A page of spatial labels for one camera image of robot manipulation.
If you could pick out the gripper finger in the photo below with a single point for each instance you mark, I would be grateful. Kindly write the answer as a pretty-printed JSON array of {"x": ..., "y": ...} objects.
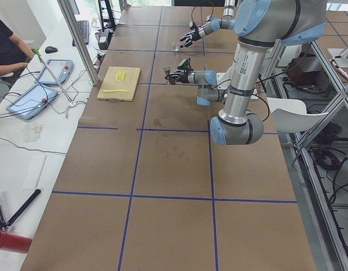
[
  {"x": 187, "y": 37},
  {"x": 173, "y": 81},
  {"x": 188, "y": 42},
  {"x": 175, "y": 74}
]

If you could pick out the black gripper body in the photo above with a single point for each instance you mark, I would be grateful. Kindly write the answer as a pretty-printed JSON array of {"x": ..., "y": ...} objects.
[
  {"x": 195, "y": 33},
  {"x": 182, "y": 76}
]

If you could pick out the steel jigger measuring cup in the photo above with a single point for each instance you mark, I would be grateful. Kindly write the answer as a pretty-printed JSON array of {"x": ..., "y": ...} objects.
[{"x": 166, "y": 70}]

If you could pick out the clear glass cup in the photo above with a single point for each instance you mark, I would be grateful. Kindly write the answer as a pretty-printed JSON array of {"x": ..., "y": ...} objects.
[{"x": 175, "y": 46}]

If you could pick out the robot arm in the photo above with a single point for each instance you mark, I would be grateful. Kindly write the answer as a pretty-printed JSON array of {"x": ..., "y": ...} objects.
[
  {"x": 258, "y": 24},
  {"x": 212, "y": 24}
]

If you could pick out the wooden cutting board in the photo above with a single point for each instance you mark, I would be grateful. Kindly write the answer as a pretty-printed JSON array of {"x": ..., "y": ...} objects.
[{"x": 130, "y": 83}]

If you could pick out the yellow plastic knife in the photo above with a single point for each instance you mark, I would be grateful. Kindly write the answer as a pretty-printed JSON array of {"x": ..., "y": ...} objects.
[{"x": 115, "y": 91}]

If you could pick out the black keyboard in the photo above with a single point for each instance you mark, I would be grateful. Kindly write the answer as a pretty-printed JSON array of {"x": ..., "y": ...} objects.
[{"x": 84, "y": 29}]

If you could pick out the white chair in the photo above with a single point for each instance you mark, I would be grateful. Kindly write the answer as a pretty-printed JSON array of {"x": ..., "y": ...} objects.
[{"x": 291, "y": 115}]

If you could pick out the far blue teach pendant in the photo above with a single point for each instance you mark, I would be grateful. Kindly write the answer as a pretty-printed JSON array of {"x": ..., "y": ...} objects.
[{"x": 61, "y": 68}]

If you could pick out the blue teach pendant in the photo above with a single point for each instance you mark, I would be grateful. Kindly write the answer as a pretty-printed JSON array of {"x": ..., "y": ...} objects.
[
  {"x": 32, "y": 102},
  {"x": 61, "y": 68}
]

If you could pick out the black computer mouse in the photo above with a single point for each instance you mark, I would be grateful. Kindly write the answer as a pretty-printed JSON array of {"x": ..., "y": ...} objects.
[{"x": 50, "y": 49}]

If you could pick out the pink metal rod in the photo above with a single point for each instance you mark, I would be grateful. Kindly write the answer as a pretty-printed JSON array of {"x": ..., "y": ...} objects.
[{"x": 72, "y": 103}]

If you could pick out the near blue teach pendant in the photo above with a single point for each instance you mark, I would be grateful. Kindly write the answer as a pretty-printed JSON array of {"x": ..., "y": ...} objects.
[{"x": 32, "y": 102}]

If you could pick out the person in black shirt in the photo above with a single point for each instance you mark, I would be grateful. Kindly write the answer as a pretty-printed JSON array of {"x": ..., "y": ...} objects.
[{"x": 14, "y": 52}]

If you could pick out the black rod tool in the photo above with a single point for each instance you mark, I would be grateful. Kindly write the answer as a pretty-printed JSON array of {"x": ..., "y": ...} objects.
[{"x": 25, "y": 205}]

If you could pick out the red cylinder bottle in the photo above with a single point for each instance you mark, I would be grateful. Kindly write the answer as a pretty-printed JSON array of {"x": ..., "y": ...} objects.
[{"x": 14, "y": 243}]

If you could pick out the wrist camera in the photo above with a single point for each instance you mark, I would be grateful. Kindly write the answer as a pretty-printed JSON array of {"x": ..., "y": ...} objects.
[
  {"x": 192, "y": 25},
  {"x": 184, "y": 65}
]

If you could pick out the aluminium frame post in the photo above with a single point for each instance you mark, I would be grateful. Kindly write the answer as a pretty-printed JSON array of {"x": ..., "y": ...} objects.
[{"x": 71, "y": 22}]

